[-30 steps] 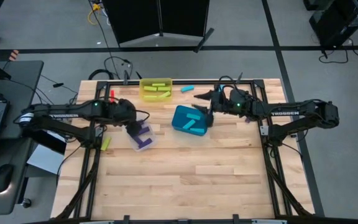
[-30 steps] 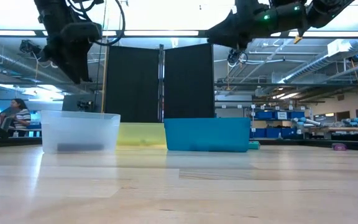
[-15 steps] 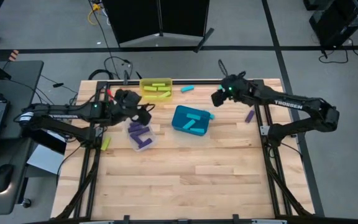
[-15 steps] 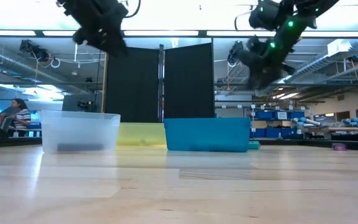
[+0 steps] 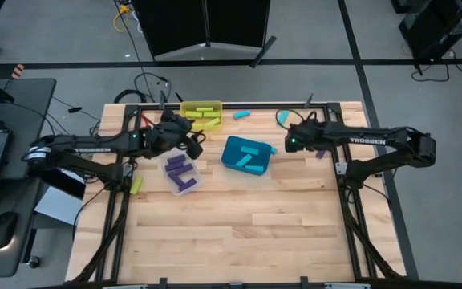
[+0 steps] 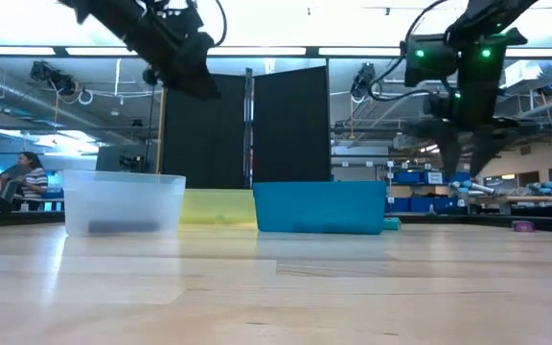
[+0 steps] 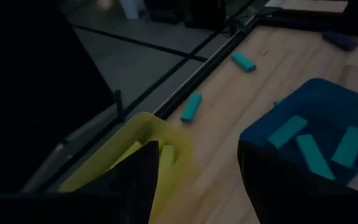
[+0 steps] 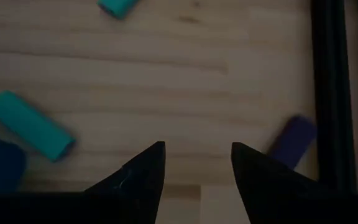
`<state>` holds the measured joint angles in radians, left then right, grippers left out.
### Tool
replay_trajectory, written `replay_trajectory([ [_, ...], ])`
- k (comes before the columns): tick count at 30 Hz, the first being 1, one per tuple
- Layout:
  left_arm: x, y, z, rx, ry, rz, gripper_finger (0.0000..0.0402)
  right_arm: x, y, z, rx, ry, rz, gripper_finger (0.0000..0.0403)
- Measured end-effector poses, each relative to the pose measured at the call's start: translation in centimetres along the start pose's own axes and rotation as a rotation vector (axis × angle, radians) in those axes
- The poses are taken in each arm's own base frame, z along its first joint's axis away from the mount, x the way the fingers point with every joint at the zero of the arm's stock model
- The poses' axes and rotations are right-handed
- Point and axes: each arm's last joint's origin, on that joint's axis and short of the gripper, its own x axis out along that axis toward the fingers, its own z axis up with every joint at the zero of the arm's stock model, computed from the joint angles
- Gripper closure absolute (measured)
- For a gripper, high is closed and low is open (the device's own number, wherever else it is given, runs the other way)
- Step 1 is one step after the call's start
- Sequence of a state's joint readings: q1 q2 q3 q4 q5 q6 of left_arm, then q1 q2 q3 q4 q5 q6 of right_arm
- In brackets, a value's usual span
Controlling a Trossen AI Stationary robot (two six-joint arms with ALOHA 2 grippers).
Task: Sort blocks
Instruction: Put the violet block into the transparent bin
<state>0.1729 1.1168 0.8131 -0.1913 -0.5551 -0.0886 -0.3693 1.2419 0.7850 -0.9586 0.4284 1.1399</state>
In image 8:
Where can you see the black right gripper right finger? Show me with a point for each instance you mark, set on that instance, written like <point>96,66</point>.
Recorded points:
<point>259,180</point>

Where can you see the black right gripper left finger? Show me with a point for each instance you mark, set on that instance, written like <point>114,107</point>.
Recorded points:
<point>145,177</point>

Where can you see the purple block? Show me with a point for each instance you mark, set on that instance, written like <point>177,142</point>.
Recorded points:
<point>294,137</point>

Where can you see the teal block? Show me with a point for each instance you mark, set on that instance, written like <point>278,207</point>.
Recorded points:
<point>30,124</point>
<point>118,7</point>

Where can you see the black table frame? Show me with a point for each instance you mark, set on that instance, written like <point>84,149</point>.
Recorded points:
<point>331,93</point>

